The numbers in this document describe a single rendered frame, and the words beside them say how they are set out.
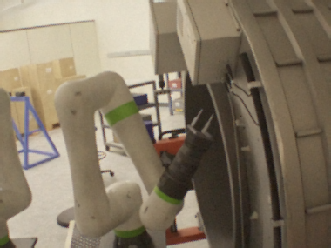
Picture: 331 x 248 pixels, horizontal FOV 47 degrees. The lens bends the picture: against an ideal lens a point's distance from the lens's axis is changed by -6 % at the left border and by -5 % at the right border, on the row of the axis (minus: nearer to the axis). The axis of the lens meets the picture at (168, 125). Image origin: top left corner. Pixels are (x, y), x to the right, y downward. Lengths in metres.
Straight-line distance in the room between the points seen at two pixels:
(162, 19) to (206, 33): 0.64
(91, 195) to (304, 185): 0.66
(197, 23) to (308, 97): 0.35
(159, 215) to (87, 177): 0.26
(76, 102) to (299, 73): 0.63
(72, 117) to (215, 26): 0.49
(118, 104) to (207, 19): 0.42
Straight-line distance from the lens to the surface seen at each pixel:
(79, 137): 1.21
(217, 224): 1.86
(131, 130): 1.28
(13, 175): 1.64
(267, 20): 1.09
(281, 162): 0.90
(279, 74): 0.97
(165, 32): 1.62
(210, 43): 1.04
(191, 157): 1.13
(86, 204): 1.28
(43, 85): 8.30
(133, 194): 1.40
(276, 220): 0.95
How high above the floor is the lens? 1.68
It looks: 13 degrees down
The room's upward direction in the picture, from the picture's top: 7 degrees counter-clockwise
